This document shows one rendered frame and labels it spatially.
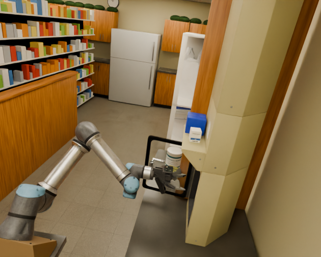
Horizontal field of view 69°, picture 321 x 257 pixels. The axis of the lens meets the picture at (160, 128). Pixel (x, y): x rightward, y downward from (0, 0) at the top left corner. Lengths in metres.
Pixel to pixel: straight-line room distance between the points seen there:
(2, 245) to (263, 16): 1.37
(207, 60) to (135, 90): 4.92
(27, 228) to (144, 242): 0.58
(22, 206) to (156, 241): 0.69
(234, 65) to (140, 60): 5.12
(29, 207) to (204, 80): 1.07
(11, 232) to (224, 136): 0.99
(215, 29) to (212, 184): 0.78
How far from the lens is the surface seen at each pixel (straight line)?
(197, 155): 1.10
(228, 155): 1.11
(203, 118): 1.25
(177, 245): 1.43
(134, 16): 6.71
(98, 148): 1.24
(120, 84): 6.26
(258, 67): 1.01
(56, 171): 1.39
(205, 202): 1.25
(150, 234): 1.45
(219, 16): 1.34
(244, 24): 0.98
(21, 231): 1.25
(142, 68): 6.03
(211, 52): 1.34
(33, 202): 1.25
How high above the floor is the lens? 2.01
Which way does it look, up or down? 24 degrees down
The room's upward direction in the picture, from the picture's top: 8 degrees clockwise
